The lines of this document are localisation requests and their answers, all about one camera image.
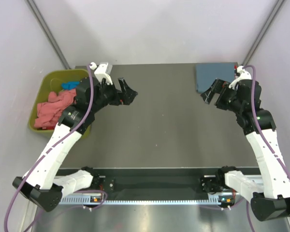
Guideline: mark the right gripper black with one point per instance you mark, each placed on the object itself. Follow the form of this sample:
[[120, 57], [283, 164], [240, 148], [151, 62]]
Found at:
[[219, 86]]

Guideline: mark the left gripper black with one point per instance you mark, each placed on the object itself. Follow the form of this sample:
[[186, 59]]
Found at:
[[127, 95]]

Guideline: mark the pink t shirt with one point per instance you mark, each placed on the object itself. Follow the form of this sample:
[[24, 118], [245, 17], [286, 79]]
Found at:
[[49, 112]]

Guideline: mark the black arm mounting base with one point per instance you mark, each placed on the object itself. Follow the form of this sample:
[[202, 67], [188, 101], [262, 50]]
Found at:
[[155, 183]]

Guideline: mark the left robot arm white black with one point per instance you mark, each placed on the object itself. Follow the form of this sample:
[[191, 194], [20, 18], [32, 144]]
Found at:
[[39, 184]]

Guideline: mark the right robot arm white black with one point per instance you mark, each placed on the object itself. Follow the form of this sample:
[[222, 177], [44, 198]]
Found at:
[[272, 199]]

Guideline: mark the folded grey-blue t shirt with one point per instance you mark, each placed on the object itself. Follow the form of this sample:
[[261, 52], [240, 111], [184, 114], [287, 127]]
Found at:
[[207, 73]]

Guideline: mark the blue t shirt in bin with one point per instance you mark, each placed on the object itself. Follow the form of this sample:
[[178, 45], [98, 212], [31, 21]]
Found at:
[[69, 85]]

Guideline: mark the olive green plastic bin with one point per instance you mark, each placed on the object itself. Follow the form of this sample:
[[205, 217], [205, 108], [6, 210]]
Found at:
[[52, 82]]

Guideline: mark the dark red t shirt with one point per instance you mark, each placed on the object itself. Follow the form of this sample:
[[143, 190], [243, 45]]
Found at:
[[47, 128]]

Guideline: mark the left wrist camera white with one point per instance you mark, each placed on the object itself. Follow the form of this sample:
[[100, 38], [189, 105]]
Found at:
[[102, 72]]

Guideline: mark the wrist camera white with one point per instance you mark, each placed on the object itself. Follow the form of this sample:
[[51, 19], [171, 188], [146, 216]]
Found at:
[[240, 74], [102, 72]]

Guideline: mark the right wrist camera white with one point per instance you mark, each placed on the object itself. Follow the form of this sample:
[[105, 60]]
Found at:
[[240, 74]]

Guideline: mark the slotted cable duct rail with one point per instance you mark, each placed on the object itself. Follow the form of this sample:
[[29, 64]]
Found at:
[[91, 199]]

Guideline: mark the right aluminium frame post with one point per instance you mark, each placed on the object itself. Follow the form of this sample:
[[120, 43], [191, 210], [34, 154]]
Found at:
[[278, 5]]

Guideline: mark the aluminium frame post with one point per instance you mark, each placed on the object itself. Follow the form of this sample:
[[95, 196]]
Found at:
[[278, 5], [47, 32]]

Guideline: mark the left aluminium frame post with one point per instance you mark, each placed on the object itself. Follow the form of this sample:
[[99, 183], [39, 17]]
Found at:
[[47, 32]]

